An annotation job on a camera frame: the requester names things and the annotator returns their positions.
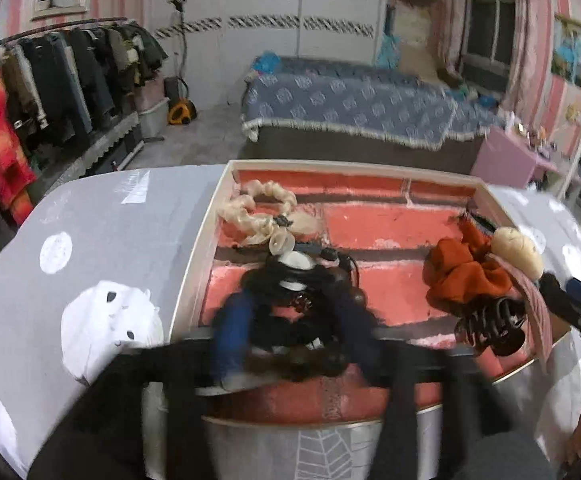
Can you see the window with dark frame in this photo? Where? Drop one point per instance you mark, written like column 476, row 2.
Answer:
column 487, row 45

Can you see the bed with blue patterned cover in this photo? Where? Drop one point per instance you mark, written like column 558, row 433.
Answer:
column 361, row 100

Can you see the pink curtain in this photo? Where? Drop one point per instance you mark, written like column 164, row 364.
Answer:
column 531, row 39

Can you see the orange fabric scrunchie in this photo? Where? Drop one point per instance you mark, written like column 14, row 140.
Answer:
column 459, row 271

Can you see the black claw clip rainbow band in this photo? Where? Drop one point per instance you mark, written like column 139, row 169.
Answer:
column 304, row 267

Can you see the pink side desk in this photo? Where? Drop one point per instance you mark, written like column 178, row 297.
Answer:
column 504, row 159

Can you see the orange red coat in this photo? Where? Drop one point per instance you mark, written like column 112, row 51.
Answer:
column 15, row 171

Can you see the pink knitted doll hair clip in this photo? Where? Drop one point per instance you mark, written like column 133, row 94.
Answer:
column 518, row 256

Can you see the clothes rack with garments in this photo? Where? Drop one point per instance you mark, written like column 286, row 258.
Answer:
column 73, row 98

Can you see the garment steamer yellow base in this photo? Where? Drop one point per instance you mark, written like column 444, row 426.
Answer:
column 183, row 111

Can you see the black claw hair clip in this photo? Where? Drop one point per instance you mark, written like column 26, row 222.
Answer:
column 495, row 324

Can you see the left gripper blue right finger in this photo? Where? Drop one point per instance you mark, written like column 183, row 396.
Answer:
column 357, row 326

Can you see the wall poster blue dress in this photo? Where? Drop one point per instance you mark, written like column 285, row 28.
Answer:
column 566, row 57

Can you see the jewelry tray red lining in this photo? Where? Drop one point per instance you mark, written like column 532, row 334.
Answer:
column 360, row 284

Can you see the white wardrobe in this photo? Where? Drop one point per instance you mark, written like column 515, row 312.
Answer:
column 224, row 36

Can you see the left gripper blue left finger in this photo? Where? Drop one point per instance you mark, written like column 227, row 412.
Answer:
column 230, row 334

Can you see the grey storage box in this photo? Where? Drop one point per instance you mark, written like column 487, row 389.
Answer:
column 155, row 119

